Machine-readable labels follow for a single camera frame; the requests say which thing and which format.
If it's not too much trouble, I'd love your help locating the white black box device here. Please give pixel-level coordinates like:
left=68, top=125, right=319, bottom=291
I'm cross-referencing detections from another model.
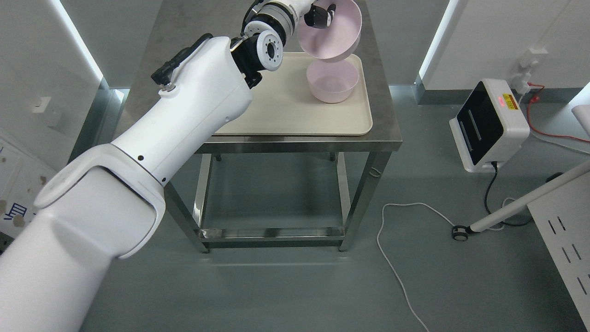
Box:
left=449, top=78, right=530, bottom=173

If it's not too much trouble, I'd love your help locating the white wall switch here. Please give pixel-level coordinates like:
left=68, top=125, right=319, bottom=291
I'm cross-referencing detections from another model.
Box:
left=31, top=97, right=51, bottom=114

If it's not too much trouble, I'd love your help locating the white sign board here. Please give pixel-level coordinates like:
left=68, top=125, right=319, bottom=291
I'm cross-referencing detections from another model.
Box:
left=0, top=134, right=56, bottom=253

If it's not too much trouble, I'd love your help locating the beige plastic tray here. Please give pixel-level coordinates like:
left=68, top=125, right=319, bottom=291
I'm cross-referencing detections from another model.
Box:
left=216, top=52, right=373, bottom=136

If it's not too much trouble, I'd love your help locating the white floor cable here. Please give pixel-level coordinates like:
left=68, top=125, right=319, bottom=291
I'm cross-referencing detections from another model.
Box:
left=377, top=202, right=459, bottom=332

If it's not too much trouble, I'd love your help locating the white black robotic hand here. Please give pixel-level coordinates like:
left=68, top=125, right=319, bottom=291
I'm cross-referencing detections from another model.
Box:
left=287, top=0, right=337, bottom=29

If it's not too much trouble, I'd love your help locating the black power cable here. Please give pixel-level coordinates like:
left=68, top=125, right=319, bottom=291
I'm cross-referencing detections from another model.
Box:
left=483, top=161, right=534, bottom=227

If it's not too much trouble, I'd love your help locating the stainless steel table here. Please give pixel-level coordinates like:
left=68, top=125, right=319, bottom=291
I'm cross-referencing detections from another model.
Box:
left=116, top=0, right=403, bottom=254

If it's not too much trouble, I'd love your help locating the white wall socket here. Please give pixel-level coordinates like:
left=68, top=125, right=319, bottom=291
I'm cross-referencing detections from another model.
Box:
left=512, top=47, right=548, bottom=96

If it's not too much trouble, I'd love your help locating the white stand leg with caster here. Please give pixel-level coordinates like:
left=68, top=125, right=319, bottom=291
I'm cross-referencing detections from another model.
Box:
left=451, top=160, right=590, bottom=242

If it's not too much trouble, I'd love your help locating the pink bowl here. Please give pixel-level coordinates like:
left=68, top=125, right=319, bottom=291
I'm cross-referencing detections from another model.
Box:
left=306, top=59, right=360, bottom=103
left=297, top=0, right=362, bottom=63

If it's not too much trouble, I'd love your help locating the white perforated panel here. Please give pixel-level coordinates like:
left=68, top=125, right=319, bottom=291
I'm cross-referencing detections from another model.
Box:
left=527, top=173, right=590, bottom=329

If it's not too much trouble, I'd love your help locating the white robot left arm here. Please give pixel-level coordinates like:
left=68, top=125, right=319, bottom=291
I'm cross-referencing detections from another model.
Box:
left=1, top=0, right=313, bottom=332

